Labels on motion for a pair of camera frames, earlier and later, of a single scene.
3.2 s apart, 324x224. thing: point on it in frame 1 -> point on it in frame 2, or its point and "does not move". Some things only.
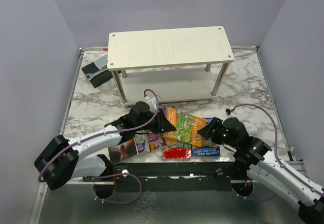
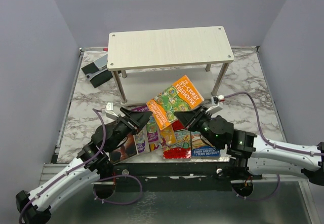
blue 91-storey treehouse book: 208,149 does not move
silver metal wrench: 89,76 does not move
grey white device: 102,63 does not move
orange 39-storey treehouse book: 189,128 -> 180,96
